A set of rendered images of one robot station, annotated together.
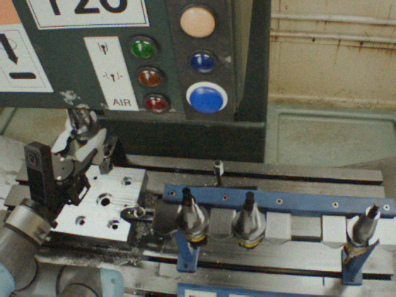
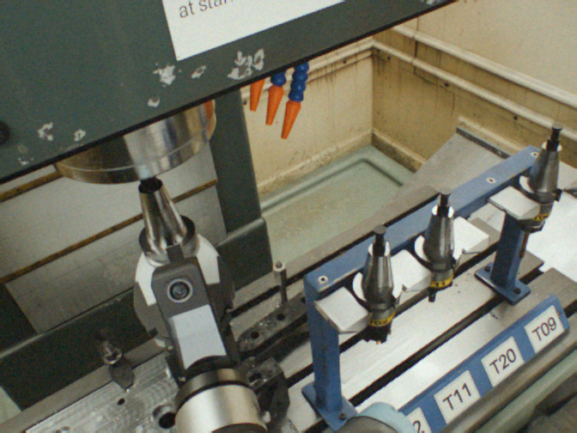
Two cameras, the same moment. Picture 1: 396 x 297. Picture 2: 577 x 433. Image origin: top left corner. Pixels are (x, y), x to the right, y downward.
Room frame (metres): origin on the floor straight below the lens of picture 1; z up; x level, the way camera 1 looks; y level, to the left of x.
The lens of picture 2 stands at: (0.11, 0.43, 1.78)
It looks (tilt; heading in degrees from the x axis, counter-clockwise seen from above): 42 degrees down; 316
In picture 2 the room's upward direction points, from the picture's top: 7 degrees counter-clockwise
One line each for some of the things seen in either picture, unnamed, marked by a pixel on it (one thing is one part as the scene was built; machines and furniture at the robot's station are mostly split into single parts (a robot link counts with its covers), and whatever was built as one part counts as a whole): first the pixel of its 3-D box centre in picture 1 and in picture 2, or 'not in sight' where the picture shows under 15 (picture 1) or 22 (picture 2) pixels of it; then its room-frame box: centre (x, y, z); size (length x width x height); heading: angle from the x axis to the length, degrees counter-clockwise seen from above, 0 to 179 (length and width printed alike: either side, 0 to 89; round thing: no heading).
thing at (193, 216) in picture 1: (190, 209); (378, 267); (0.37, 0.04, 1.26); 0.04 x 0.04 x 0.07
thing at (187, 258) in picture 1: (181, 230); (325, 355); (0.44, 0.08, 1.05); 0.10 x 0.05 x 0.30; 166
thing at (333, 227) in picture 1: (334, 231); (516, 204); (0.30, -0.23, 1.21); 0.07 x 0.05 x 0.01; 166
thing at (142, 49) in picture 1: (143, 49); not in sight; (0.26, 0.04, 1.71); 0.02 x 0.01 x 0.02; 76
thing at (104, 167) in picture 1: (110, 159); (118, 365); (0.75, 0.28, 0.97); 0.13 x 0.03 x 0.15; 166
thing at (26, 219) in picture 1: (30, 224); (223, 423); (0.34, 0.32, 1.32); 0.08 x 0.05 x 0.08; 61
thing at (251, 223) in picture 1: (249, 214); (440, 229); (0.35, -0.07, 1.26); 0.04 x 0.04 x 0.07
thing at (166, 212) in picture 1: (166, 218); (344, 312); (0.39, 0.09, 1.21); 0.07 x 0.05 x 0.01; 166
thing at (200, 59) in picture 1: (202, 62); not in sight; (0.25, -0.01, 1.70); 0.02 x 0.01 x 0.02; 76
